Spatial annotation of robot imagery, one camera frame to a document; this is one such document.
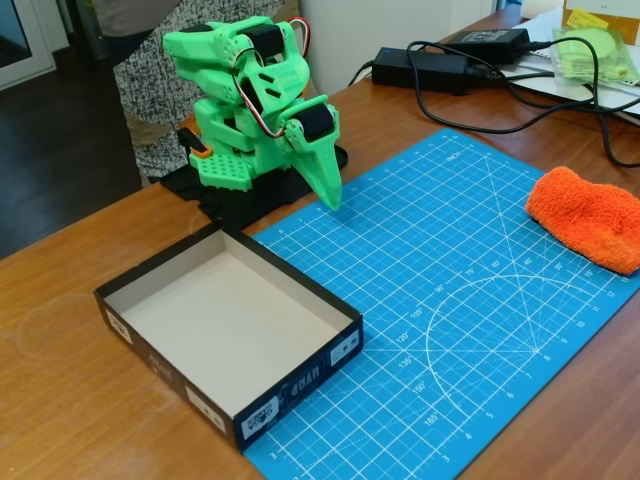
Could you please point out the green gripper black servo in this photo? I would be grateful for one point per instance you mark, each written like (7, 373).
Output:
(320, 161)

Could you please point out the orange fluffy sock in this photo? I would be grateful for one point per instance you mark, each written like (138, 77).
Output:
(585, 220)

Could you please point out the green 3D-printed robot arm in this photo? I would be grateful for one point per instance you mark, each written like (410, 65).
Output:
(210, 60)

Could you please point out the black cardboard box tray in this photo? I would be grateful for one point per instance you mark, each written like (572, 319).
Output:
(305, 385)

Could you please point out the orange black table clamp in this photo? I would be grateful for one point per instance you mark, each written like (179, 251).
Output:
(192, 142)

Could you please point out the black power adapter blue light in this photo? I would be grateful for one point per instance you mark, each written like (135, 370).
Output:
(420, 70)

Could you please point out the blue cutting mat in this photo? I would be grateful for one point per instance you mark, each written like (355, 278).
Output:
(450, 280)

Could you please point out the black power adapter white label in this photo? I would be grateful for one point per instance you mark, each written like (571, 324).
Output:
(487, 45)

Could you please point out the plastic bag with green parts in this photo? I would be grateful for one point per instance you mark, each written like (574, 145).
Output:
(592, 57)

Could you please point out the white papers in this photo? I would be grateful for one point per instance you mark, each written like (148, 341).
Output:
(615, 97)

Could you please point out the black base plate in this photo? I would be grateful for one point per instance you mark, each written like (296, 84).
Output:
(250, 205)

